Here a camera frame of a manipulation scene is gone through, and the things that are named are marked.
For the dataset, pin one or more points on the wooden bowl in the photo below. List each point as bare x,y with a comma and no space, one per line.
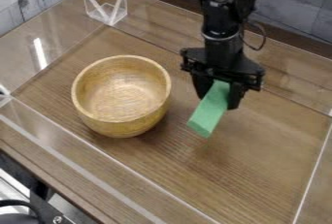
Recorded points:
120,95

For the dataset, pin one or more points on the clear acrylic tray wall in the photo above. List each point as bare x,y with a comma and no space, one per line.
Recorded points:
260,172

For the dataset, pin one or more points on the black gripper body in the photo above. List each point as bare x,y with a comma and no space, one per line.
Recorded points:
222,61

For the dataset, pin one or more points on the clear acrylic corner bracket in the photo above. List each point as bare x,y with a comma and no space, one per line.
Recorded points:
106,13

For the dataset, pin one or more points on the green rectangular block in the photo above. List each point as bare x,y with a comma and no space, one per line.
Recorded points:
210,110

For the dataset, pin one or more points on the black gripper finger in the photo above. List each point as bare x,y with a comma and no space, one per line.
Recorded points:
237,90
202,83

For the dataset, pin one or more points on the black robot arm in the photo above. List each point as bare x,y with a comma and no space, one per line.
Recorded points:
223,19

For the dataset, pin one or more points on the black metal frame bracket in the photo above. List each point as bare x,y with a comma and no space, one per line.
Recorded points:
56,210

